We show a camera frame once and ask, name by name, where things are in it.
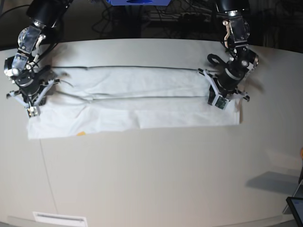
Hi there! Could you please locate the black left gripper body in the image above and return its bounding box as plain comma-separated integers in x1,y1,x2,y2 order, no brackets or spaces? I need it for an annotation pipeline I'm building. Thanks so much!
217,68,245,97

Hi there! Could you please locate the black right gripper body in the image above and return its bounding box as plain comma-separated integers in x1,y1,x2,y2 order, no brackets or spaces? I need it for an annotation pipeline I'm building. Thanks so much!
16,78,51,103

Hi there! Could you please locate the white printed T-shirt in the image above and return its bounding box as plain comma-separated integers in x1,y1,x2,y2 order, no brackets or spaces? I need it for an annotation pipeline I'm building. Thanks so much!
27,66,240,140

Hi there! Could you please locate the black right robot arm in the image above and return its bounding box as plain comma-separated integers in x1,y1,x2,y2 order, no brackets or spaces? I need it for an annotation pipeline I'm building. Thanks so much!
4,0,72,107

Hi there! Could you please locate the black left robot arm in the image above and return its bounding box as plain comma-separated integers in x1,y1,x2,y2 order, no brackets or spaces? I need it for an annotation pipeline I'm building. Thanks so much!
207,0,258,98

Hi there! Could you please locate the black power strip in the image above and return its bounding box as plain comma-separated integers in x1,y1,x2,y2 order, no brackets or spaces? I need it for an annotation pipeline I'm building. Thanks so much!
177,12,213,26

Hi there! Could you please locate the white label strip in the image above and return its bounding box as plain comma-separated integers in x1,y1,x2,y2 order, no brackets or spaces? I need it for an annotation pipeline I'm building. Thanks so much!
33,211,88,227

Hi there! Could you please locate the black tablet screen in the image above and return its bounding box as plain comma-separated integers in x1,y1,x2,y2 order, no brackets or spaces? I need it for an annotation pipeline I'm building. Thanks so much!
286,197,303,227

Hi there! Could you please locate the white wrist camera right mount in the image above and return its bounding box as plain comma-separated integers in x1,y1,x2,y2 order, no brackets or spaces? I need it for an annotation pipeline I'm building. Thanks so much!
6,79,60,118

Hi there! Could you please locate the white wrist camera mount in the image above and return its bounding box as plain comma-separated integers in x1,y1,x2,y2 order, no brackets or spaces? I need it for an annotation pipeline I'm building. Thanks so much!
198,69,250,110
6,79,60,118

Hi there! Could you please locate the white wrist camera left mount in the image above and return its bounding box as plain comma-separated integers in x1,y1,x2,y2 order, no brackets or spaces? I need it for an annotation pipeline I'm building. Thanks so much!
198,69,250,110

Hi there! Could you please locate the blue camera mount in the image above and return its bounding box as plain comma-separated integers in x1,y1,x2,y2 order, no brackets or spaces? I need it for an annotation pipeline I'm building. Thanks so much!
107,0,171,6

